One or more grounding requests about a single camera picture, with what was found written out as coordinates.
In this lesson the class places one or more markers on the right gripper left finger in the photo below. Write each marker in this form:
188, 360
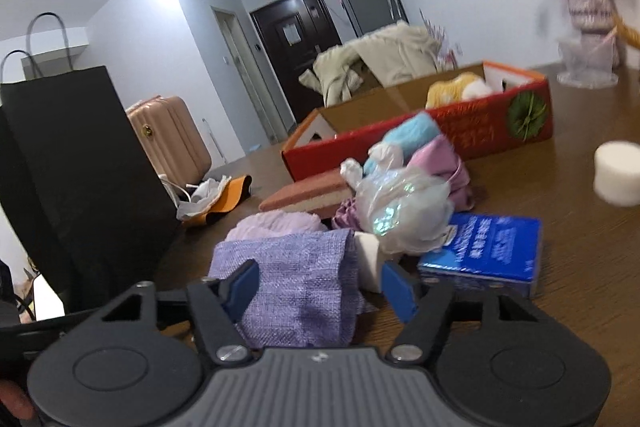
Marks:
216, 306

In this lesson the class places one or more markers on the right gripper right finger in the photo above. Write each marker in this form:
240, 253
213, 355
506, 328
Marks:
423, 309

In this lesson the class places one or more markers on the purple woven cloth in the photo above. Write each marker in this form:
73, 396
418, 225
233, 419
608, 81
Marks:
308, 295

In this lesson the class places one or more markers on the blue fluffy plush monster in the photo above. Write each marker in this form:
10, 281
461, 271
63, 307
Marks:
400, 143

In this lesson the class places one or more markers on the person's left hand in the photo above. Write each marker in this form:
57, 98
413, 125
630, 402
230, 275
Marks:
15, 400

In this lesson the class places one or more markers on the blue tissue pack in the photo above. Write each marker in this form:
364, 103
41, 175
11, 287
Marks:
484, 251

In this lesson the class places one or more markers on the white plastic bag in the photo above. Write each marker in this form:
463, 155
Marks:
204, 196

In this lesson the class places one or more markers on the red white sponge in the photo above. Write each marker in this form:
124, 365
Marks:
321, 195

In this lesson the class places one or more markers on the white mop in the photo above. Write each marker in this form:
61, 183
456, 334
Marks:
215, 153

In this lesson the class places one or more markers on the pink purple fabric pouch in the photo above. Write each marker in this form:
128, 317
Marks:
437, 158

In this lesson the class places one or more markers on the pink suitcase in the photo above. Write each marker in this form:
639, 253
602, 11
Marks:
170, 138

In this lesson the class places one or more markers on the black paper bag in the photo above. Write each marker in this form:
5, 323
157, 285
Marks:
77, 187

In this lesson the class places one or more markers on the red orange cardboard box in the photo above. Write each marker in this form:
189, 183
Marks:
516, 112

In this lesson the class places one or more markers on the yellow white plush dog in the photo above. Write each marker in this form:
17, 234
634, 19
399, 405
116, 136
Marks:
464, 88

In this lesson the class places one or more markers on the beige coat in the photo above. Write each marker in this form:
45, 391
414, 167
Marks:
391, 55

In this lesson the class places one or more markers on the dark brown entrance door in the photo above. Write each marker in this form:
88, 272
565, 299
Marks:
294, 33

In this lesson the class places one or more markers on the pink glass flower vase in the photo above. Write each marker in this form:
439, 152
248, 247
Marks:
589, 59

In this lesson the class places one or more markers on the brown plush toy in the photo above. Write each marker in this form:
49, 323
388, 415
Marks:
629, 35

